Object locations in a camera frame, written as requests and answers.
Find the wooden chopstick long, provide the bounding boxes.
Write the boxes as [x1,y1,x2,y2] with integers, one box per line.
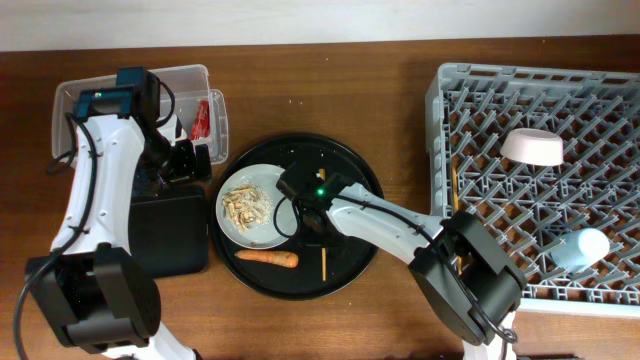
[318,168,328,283]

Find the red snack wrapper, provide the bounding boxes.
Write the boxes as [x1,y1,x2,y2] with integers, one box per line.
[190,99,210,140]

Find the orange carrot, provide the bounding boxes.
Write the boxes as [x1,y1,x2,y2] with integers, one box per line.
[235,250,299,268]

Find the grey plate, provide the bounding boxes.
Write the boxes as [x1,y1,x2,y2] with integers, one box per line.
[215,164,297,250]

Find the rice and food scraps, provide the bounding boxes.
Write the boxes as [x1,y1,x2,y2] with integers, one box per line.
[220,182,273,233]

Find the pink bowl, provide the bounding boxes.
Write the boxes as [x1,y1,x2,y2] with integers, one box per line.
[500,128,564,166]

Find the blue cup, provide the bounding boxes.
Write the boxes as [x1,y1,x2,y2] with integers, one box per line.
[550,228,610,273]

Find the wooden chopstick short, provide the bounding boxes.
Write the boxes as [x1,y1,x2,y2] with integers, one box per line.
[451,165,463,275]

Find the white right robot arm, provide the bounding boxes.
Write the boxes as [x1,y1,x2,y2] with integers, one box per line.
[291,183,527,348]

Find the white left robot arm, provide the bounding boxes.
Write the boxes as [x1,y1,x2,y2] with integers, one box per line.
[13,80,211,359]

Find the clear plastic waste bin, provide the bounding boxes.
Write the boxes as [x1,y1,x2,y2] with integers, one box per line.
[51,64,229,165]

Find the grey dishwasher rack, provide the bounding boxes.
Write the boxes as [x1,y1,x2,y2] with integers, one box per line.
[425,63,639,318]

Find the round black tray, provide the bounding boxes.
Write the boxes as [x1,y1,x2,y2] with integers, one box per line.
[211,134,383,300]

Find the rectangular black tray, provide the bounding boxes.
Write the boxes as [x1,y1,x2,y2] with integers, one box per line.
[128,185,209,279]

